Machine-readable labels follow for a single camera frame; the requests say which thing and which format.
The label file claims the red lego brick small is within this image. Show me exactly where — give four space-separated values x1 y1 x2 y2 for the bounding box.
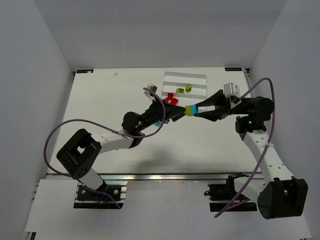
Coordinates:
168 93 174 100

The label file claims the green lego brick square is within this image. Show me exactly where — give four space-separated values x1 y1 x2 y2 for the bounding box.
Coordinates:
185 85 192 93

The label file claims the small teal lego brick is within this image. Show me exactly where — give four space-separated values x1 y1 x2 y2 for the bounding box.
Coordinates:
190 104 199 115

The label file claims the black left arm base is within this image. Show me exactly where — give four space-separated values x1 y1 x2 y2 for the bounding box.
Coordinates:
75 182 123 202

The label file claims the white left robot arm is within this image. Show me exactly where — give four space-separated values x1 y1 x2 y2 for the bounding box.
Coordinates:
56 100 186 192

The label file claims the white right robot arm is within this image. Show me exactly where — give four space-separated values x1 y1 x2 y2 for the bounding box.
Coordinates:
195 90 308 220

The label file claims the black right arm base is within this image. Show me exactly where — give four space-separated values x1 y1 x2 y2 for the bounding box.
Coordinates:
204 172 249 201

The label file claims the white three-compartment tray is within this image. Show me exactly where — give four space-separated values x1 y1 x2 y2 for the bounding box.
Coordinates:
161 71 208 107

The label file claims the blue label right corner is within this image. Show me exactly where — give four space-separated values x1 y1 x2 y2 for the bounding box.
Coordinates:
224 67 243 72

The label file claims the blue label corner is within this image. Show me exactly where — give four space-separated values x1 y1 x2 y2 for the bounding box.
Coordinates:
224 67 243 72
76 69 94 74

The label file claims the blue label left corner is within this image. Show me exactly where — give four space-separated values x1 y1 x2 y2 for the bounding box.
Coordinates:
76 69 94 74

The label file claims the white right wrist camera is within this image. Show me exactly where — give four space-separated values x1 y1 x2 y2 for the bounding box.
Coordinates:
223 82 241 98

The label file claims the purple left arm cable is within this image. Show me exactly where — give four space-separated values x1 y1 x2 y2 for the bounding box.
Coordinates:
43 87 167 209

